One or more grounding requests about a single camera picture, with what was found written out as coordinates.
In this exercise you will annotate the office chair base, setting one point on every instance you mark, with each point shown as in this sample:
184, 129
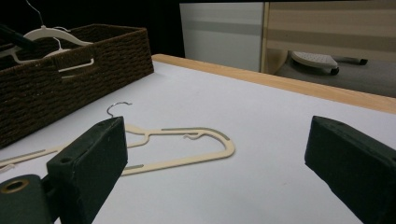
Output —
314, 60

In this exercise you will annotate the brown woven basket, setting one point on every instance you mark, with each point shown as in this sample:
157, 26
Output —
93, 77

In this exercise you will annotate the white cabinet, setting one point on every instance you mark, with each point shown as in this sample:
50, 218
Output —
221, 37

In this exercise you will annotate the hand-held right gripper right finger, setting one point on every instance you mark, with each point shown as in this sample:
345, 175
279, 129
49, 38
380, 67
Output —
358, 161

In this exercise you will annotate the white clothes hanger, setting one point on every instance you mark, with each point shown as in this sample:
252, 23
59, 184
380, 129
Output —
46, 32
76, 67

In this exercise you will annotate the dark curtain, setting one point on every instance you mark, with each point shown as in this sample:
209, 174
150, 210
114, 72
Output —
124, 15

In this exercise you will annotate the beige clothes hanger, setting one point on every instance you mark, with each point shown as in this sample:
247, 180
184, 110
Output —
186, 161

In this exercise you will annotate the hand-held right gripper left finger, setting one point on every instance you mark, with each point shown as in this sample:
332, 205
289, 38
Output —
93, 161

